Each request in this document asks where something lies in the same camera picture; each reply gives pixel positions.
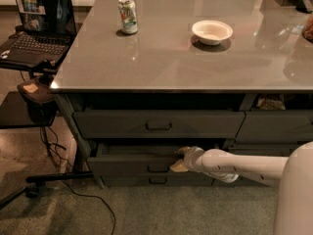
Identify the grey drawer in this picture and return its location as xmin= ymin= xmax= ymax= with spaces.
xmin=227 ymin=144 xmax=298 ymax=157
xmin=236 ymin=110 xmax=313 ymax=144
xmin=73 ymin=110 xmax=245 ymax=138
xmin=102 ymin=176 xmax=214 ymax=187
xmin=87 ymin=142 xmax=226 ymax=177
xmin=211 ymin=177 xmax=279 ymax=187

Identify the black device with sticky note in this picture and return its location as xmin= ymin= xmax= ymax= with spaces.
xmin=17 ymin=77 xmax=58 ymax=123

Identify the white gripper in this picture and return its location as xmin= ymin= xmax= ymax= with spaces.
xmin=170 ymin=146 xmax=204 ymax=173

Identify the green white soda can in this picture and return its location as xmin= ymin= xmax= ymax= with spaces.
xmin=118 ymin=0 xmax=138 ymax=34

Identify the white paper bowl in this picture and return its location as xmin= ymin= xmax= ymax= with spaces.
xmin=192 ymin=21 xmax=233 ymax=46

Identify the snack bag under counter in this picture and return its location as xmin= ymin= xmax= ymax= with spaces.
xmin=256 ymin=94 xmax=286 ymax=110

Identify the black open laptop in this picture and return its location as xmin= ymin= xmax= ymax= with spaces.
xmin=0 ymin=0 xmax=76 ymax=69

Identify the brown item at counter edge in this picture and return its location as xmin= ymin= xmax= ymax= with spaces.
xmin=302 ymin=14 xmax=313 ymax=42

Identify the black floor cable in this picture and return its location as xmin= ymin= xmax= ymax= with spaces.
xmin=39 ymin=126 xmax=117 ymax=235

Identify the black laptop stand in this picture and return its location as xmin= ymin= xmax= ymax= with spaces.
xmin=0 ymin=69 xmax=93 ymax=209

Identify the grey counter cabinet frame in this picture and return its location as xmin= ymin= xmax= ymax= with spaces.
xmin=57 ymin=93 xmax=311 ymax=186

